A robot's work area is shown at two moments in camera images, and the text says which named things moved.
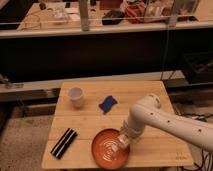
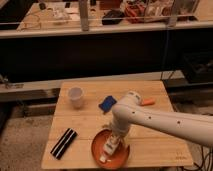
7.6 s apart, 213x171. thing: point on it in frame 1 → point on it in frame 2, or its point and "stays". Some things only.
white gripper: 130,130 → 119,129
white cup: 76,94 stays
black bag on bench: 113,17 stays
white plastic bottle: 115,147 → 110,146
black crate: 198,67 stays
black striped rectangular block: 61,147 stays
